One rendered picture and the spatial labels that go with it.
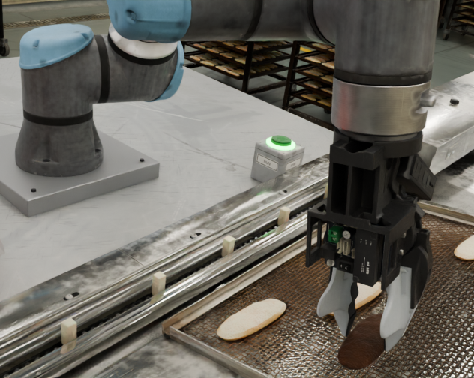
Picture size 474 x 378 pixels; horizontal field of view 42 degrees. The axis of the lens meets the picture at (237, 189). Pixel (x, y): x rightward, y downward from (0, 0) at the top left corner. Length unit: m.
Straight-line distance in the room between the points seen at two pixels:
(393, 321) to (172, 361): 0.23
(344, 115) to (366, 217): 0.08
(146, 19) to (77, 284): 0.42
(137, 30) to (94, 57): 0.56
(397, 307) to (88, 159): 0.67
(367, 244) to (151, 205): 0.62
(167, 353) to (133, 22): 0.35
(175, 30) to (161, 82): 0.59
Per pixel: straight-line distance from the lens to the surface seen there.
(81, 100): 1.06
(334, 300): 0.59
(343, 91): 0.48
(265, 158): 1.15
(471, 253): 0.89
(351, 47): 0.47
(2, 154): 1.17
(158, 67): 1.05
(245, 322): 0.69
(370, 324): 0.63
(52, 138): 1.06
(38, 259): 0.92
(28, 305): 0.77
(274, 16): 0.52
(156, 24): 0.49
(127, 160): 1.14
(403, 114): 0.48
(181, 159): 1.23
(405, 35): 0.47
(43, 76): 1.04
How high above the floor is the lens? 1.35
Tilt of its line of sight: 27 degrees down
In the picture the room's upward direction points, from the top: 8 degrees clockwise
